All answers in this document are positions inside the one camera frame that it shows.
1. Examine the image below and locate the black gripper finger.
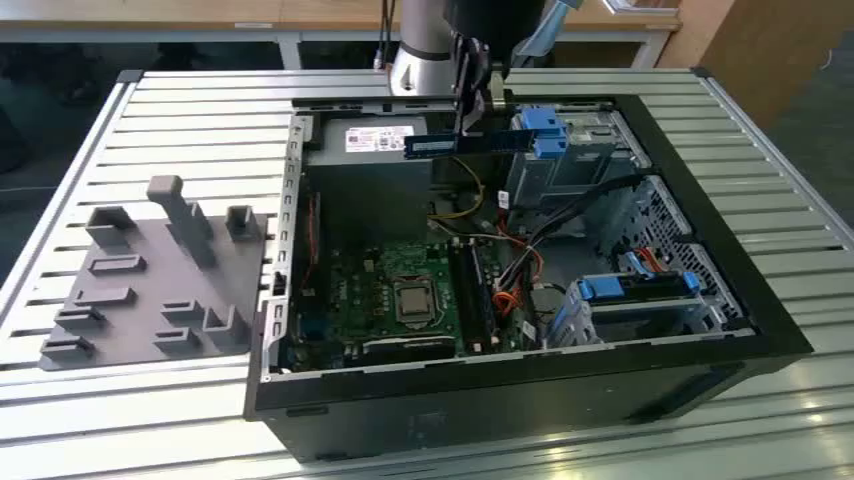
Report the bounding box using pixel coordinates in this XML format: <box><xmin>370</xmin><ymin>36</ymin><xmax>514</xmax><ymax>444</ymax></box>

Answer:
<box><xmin>487</xmin><ymin>64</ymin><xmax>514</xmax><ymax>137</ymax></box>
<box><xmin>454</xmin><ymin>38</ymin><xmax>491</xmax><ymax>139</ymax></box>

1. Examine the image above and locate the blue RAM stick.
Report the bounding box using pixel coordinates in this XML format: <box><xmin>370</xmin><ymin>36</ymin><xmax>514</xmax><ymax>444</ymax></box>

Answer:
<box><xmin>403</xmin><ymin>129</ymin><xmax>536</xmax><ymax>161</ymax></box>

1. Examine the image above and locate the black RAM stick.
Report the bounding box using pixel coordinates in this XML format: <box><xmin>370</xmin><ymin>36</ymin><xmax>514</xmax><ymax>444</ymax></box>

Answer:
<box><xmin>466</xmin><ymin>243</ymin><xmax>500</xmax><ymax>347</ymax></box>

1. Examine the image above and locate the blue drive carrier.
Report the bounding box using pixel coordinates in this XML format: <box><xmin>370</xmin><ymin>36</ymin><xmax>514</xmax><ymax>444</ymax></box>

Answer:
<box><xmin>522</xmin><ymin>106</ymin><xmax>570</xmax><ymax>159</ymax></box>

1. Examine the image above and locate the silver drive cage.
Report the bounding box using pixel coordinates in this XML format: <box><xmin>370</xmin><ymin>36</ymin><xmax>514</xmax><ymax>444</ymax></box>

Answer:
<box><xmin>503</xmin><ymin>107</ymin><xmax>654</xmax><ymax>204</ymax></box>

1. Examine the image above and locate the grey power supply unit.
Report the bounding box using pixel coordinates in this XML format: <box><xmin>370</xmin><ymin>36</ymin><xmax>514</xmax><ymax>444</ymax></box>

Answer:
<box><xmin>303</xmin><ymin>118</ymin><xmax>439</xmax><ymax>241</ymax></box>

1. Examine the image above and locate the green motherboard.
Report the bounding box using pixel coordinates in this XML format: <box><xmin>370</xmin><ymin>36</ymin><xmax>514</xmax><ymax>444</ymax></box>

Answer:
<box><xmin>287</xmin><ymin>238</ymin><xmax>535</xmax><ymax>371</ymax></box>

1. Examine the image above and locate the brown wooden cabinet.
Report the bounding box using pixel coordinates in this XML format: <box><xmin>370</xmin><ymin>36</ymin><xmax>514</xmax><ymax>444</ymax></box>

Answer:
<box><xmin>656</xmin><ymin>0</ymin><xmax>854</xmax><ymax>129</ymax></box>

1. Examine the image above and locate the round black speaker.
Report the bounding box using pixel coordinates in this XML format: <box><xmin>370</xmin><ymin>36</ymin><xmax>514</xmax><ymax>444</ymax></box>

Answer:
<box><xmin>531</xmin><ymin>283</ymin><xmax>570</xmax><ymax>315</ymax></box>

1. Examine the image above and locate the blue disk carrier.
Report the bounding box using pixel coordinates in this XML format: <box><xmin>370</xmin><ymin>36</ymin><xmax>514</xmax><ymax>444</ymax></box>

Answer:
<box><xmin>578</xmin><ymin>272</ymin><xmax>700</xmax><ymax>302</ymax></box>

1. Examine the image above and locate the silver CPU in socket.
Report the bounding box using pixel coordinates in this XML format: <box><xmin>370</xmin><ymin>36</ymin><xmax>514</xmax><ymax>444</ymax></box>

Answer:
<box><xmin>391</xmin><ymin>280</ymin><xmax>439</xmax><ymax>324</ymax></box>

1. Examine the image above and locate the silver disk bay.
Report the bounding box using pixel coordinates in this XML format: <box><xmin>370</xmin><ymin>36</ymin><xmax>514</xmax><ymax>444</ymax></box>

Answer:
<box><xmin>550</xmin><ymin>272</ymin><xmax>752</xmax><ymax>347</ymax></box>

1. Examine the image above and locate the black graphics card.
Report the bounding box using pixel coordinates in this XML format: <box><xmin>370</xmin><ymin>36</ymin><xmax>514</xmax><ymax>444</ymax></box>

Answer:
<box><xmin>362</xmin><ymin>333</ymin><xmax>456</xmax><ymax>365</ymax></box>

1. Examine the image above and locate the black PC case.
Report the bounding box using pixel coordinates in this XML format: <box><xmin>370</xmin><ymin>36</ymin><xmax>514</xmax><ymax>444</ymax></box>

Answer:
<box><xmin>243</xmin><ymin>93</ymin><xmax>815</xmax><ymax>464</ymax></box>

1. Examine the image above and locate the grey parts rack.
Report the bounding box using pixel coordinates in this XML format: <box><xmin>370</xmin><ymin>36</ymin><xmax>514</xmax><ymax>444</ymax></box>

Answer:
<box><xmin>37</xmin><ymin>174</ymin><xmax>269</xmax><ymax>372</ymax></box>

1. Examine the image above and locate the yellow wire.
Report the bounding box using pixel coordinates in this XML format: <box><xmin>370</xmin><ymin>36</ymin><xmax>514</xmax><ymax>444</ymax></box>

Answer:
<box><xmin>426</xmin><ymin>156</ymin><xmax>486</xmax><ymax>221</ymax></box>

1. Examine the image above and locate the thick black cable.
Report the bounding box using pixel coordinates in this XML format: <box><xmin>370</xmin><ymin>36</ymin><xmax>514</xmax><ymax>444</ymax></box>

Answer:
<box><xmin>523</xmin><ymin>175</ymin><xmax>646</xmax><ymax>249</ymax></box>

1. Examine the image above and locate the thin red wire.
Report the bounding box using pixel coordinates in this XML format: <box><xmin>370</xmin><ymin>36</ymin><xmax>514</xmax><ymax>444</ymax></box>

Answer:
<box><xmin>297</xmin><ymin>192</ymin><xmax>323</xmax><ymax>296</ymax></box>

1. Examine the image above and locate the orange flat data cable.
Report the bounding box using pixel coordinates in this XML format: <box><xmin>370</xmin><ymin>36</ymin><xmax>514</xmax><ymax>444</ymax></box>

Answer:
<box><xmin>636</xmin><ymin>246</ymin><xmax>676</xmax><ymax>274</ymax></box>

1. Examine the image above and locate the orange wire bundle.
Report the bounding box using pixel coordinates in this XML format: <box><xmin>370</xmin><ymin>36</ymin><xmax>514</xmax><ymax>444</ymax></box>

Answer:
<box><xmin>491</xmin><ymin>291</ymin><xmax>530</xmax><ymax>317</ymax></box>

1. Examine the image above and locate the wooden desk white frame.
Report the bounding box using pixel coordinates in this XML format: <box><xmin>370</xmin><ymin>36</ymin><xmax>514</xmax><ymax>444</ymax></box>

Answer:
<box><xmin>0</xmin><ymin>0</ymin><xmax>683</xmax><ymax>70</ymax></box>

